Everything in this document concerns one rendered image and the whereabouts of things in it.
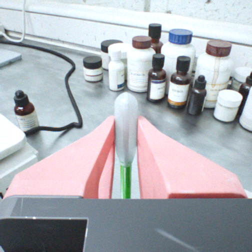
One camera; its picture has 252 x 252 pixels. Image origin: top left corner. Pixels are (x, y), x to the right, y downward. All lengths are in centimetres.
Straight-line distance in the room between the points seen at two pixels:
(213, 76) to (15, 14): 66
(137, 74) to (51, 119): 18
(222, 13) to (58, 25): 43
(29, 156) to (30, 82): 32
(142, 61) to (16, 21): 54
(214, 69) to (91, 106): 22
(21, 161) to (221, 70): 32
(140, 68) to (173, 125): 13
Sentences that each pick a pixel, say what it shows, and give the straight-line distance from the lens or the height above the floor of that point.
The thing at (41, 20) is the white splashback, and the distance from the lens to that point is 78.
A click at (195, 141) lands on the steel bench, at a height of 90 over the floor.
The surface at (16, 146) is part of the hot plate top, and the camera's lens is 24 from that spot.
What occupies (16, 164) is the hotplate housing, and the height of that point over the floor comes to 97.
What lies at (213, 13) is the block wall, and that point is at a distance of 56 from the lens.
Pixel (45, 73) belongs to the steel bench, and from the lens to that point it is 58.
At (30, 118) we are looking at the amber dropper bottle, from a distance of 37.
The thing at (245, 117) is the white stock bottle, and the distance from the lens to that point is 41.
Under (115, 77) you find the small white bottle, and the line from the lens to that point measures 46.
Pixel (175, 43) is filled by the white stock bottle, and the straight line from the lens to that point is 44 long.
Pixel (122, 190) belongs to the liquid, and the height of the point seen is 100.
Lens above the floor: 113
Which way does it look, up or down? 37 degrees down
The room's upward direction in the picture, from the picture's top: straight up
